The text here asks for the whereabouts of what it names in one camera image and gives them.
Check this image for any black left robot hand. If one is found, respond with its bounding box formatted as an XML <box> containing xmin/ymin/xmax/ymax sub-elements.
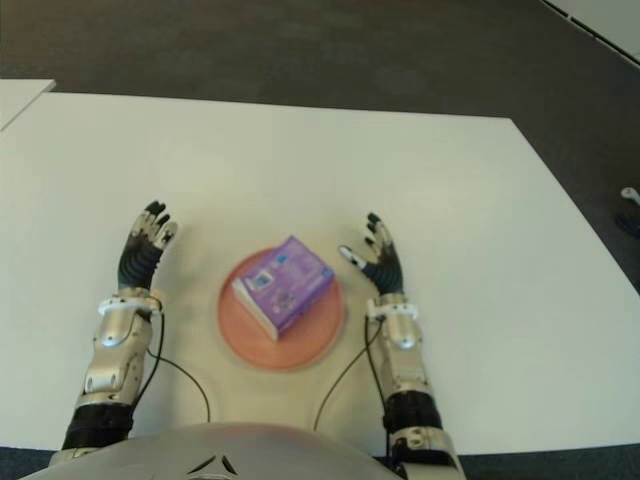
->
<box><xmin>116</xmin><ymin>200</ymin><xmax>180</xmax><ymax>290</ymax></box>

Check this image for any white side table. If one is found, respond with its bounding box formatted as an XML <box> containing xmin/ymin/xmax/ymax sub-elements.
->
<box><xmin>0</xmin><ymin>78</ymin><xmax>56</xmax><ymax>132</ymax></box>

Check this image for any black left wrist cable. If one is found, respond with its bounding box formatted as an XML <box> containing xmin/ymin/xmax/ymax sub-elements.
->
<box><xmin>144</xmin><ymin>309</ymin><xmax>211</xmax><ymax>424</ymax></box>

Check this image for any purple tissue paper pack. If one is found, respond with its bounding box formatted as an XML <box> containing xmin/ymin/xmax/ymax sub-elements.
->
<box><xmin>231</xmin><ymin>234</ymin><xmax>335</xmax><ymax>344</ymax></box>

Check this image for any pink round plate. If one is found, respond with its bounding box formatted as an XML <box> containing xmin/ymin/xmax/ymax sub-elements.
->
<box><xmin>216</xmin><ymin>248</ymin><xmax>347</xmax><ymax>372</ymax></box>

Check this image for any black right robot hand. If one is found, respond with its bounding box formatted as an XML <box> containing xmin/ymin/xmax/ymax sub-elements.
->
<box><xmin>338</xmin><ymin>211</ymin><xmax>407</xmax><ymax>297</ymax></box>

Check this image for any white panel with black edge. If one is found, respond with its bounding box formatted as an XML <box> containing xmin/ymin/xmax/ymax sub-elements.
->
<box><xmin>539</xmin><ymin>0</ymin><xmax>640</xmax><ymax>64</ymax></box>

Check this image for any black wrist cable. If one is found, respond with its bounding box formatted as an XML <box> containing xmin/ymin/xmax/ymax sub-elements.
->
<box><xmin>313</xmin><ymin>314</ymin><xmax>391</xmax><ymax>459</ymax></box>
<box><xmin>144</xmin><ymin>309</ymin><xmax>211</xmax><ymax>424</ymax></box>

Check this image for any white and black floor object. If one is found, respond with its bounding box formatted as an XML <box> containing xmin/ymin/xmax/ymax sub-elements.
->
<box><xmin>615</xmin><ymin>187</ymin><xmax>640</xmax><ymax>232</ymax></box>

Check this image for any silver robot torso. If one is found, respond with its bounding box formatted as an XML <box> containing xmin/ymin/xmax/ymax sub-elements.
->
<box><xmin>44</xmin><ymin>422</ymin><xmax>401</xmax><ymax>480</ymax></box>

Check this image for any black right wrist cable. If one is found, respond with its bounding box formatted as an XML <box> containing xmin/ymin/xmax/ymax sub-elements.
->
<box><xmin>313</xmin><ymin>314</ymin><xmax>391</xmax><ymax>459</ymax></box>

